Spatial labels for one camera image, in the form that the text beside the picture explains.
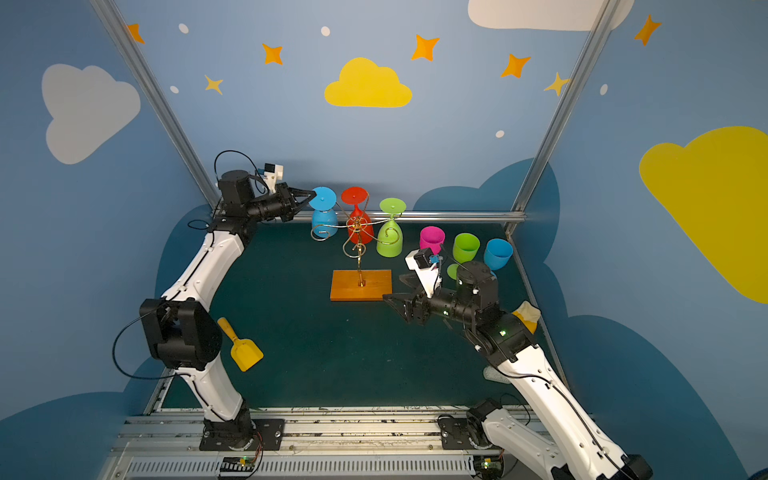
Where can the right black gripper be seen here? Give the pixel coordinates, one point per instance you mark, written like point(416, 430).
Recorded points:
point(413, 308)

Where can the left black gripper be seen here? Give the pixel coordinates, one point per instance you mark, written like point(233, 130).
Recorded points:
point(291, 202)

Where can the blue wine glass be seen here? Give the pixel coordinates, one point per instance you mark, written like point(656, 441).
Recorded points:
point(498, 253)
point(324, 217)

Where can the pink wine glass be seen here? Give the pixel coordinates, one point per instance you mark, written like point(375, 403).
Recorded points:
point(432, 237)

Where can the green wine glass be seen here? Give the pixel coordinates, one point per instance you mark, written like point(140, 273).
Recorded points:
point(390, 236)
point(465, 248)

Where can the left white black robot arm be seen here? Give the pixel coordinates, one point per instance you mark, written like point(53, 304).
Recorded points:
point(178, 327)

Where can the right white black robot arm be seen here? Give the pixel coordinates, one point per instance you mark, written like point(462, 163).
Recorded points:
point(576, 448)

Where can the red wine glass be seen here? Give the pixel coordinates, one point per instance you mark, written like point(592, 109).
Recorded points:
point(359, 225)

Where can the back aluminium crossbar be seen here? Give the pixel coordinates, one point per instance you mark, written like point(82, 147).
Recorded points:
point(429, 217)

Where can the white cleaning brush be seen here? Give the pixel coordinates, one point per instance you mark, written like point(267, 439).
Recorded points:
point(492, 374)

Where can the yellow black work glove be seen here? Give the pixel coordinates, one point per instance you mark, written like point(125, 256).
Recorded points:
point(529, 315)

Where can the yellow toy shovel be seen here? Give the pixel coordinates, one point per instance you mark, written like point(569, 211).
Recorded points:
point(245, 353)

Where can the right small circuit board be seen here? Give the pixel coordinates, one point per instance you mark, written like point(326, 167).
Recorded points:
point(487, 468)

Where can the small circuit board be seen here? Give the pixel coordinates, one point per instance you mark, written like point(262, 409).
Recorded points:
point(487, 468)
point(237, 467)

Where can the left small circuit board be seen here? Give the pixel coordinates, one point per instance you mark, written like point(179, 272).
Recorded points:
point(237, 467)

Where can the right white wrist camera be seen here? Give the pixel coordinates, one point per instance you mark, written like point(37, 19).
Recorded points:
point(427, 266)

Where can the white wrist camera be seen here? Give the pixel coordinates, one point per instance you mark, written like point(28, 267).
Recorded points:
point(427, 266)
point(272, 174)

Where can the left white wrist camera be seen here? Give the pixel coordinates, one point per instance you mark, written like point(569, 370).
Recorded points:
point(272, 174)

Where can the wooden base wire glass rack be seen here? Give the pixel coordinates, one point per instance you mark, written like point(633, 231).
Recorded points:
point(359, 284)

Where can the left aluminium frame post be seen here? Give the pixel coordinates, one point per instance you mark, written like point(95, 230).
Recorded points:
point(113, 22)

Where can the aluminium frame post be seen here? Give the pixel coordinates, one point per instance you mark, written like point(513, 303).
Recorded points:
point(113, 22)
point(583, 68)

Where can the right aluminium frame post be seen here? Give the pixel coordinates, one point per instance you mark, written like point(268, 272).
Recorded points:
point(583, 68)

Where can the aluminium rail base frame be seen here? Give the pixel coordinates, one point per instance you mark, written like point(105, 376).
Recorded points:
point(320, 443)

